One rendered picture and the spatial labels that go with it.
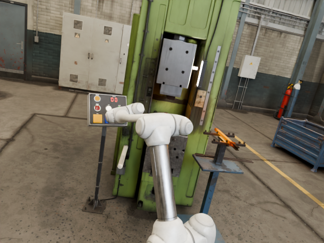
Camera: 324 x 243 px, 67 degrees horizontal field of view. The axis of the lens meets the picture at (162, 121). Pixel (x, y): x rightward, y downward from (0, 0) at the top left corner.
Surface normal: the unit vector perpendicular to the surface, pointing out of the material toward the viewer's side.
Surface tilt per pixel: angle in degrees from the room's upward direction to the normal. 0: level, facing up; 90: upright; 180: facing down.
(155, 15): 90
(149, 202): 90
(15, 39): 90
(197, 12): 90
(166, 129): 64
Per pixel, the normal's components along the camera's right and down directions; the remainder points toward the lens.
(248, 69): 0.20, 0.32
